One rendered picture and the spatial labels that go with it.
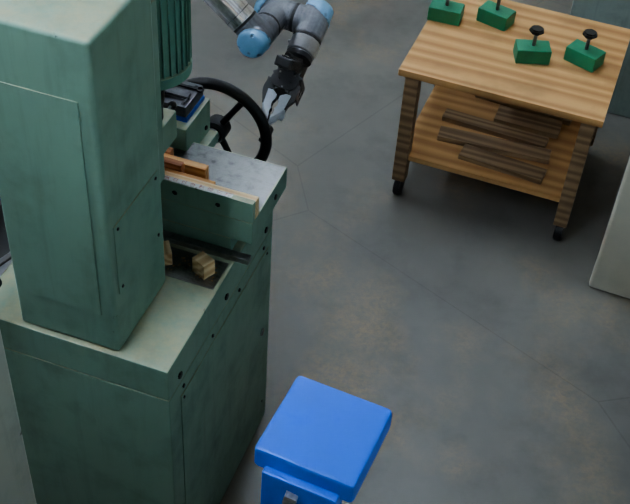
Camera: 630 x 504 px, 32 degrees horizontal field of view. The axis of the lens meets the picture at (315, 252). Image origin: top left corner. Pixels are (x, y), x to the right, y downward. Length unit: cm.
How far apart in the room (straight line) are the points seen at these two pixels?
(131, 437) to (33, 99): 85
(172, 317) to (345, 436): 74
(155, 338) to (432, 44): 174
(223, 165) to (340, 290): 109
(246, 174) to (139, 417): 58
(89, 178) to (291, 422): 57
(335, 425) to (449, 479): 143
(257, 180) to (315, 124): 169
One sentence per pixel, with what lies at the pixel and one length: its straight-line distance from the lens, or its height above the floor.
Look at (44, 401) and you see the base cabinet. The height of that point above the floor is 57.
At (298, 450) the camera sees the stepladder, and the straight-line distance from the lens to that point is 161.
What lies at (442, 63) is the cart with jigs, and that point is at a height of 53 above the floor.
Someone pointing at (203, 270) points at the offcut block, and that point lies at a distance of 233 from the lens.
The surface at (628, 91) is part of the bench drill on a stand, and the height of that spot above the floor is 12.
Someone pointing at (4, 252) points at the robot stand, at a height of 21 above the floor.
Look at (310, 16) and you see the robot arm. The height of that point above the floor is 99.
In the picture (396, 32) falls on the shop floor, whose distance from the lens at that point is 468.
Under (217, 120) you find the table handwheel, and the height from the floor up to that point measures 84.
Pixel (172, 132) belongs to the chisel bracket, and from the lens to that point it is 236.
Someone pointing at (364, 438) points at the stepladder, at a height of 116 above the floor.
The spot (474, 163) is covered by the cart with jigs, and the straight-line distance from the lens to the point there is 372.
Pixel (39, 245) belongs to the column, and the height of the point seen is 104.
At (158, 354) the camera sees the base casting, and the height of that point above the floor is 80.
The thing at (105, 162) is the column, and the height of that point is 127.
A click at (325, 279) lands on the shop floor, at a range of 349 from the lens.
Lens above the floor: 246
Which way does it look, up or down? 43 degrees down
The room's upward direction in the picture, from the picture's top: 4 degrees clockwise
